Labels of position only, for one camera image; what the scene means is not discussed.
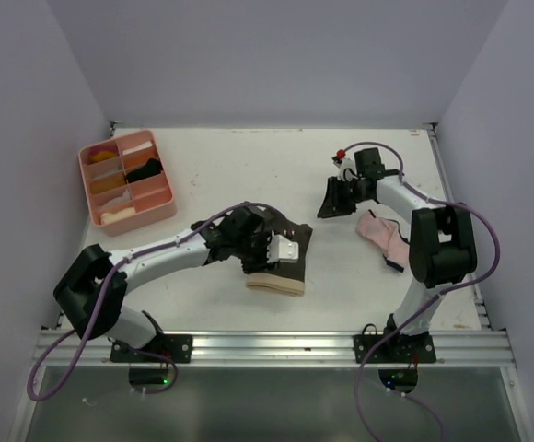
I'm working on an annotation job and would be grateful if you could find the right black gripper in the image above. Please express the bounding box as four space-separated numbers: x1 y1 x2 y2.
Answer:
317 175 369 217

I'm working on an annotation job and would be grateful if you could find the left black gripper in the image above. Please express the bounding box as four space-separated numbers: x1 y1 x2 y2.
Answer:
233 229 280 273

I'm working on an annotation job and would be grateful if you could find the olive green underwear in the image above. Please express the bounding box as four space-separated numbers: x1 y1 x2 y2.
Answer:
246 224 313 297

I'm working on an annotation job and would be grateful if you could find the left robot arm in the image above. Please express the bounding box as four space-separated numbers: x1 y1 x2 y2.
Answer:
53 203 280 362

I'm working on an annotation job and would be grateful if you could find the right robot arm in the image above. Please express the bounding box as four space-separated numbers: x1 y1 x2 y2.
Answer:
317 142 477 362

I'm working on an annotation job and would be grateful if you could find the pink underwear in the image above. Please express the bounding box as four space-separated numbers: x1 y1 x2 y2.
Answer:
355 210 410 273

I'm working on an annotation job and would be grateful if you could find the black rolled garment in tray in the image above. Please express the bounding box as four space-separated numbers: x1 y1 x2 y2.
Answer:
125 158 163 183

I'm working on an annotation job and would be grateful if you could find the pink divided organizer tray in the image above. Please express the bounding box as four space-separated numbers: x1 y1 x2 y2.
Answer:
78 130 177 237

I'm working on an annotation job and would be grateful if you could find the white rolled garment in tray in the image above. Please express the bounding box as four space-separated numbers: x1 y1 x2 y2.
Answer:
122 141 154 156

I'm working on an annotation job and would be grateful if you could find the cream rolled garment in tray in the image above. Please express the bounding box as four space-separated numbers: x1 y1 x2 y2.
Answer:
100 206 136 226

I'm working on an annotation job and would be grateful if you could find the orange rolled garment in tray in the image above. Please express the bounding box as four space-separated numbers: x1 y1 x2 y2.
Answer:
89 175 125 194

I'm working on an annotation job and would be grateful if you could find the yellow rolled garment in tray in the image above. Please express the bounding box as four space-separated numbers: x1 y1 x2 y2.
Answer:
87 146 118 164

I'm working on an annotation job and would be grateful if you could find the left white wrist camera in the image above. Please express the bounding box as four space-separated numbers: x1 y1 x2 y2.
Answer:
267 234 300 263

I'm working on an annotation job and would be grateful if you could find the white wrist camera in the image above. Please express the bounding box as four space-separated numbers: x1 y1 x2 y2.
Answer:
267 234 300 263
332 149 358 181

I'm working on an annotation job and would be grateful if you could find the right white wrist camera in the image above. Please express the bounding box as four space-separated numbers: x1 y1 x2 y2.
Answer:
332 149 358 181

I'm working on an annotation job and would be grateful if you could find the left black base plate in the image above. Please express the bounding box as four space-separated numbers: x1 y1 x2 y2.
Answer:
110 333 193 364

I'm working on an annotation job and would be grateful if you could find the aluminium mounting rail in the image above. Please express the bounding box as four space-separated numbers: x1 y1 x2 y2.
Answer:
30 329 521 368

